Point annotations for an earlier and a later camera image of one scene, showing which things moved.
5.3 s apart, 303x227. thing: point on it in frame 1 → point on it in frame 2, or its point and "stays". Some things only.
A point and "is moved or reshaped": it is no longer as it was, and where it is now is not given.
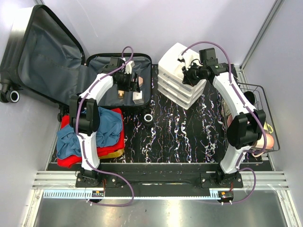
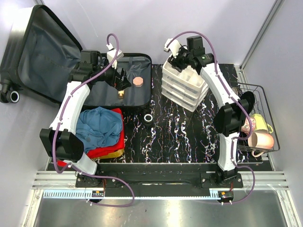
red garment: x=70 y=161 stays
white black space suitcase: x=44 y=60 stays
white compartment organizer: x=170 y=78 is moved or reshaped
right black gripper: x=187 y=78 → x=173 y=61
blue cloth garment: x=108 y=135 stays
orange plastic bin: x=111 y=155 stays
